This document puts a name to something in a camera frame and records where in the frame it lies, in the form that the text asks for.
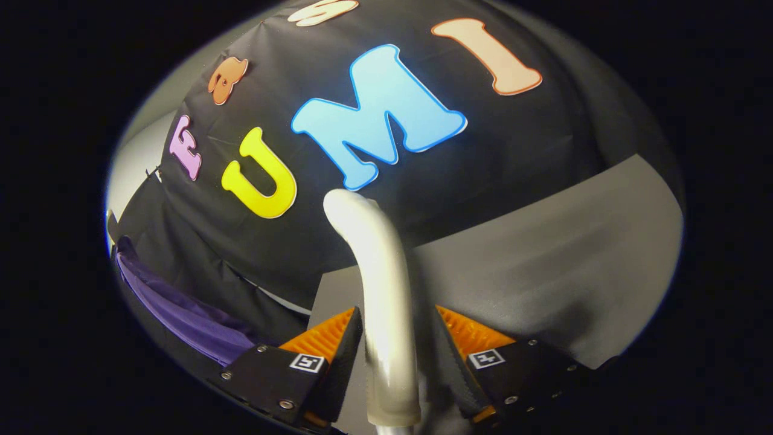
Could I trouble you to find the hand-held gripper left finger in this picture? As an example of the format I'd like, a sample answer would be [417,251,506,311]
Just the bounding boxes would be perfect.
[208,307,363,431]

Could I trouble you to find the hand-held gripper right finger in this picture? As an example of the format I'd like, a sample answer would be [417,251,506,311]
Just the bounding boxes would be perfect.
[435,305,605,424]

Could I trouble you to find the white garment steamer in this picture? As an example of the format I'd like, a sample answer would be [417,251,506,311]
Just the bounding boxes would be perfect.
[323,188,422,435]

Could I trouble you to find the purple corduroy jacket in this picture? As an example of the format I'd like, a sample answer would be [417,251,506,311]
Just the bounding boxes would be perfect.
[115,237,284,366]

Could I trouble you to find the grey cabinet with dark top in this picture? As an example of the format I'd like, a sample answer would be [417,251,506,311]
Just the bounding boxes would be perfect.
[308,154,686,435]

